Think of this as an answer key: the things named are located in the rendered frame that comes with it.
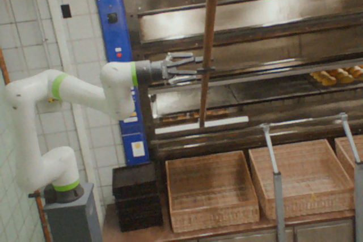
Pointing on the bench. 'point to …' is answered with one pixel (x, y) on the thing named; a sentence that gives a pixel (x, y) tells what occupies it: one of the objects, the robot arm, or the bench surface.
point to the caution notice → (138, 149)
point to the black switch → (112, 17)
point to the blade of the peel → (202, 128)
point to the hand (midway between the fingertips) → (205, 64)
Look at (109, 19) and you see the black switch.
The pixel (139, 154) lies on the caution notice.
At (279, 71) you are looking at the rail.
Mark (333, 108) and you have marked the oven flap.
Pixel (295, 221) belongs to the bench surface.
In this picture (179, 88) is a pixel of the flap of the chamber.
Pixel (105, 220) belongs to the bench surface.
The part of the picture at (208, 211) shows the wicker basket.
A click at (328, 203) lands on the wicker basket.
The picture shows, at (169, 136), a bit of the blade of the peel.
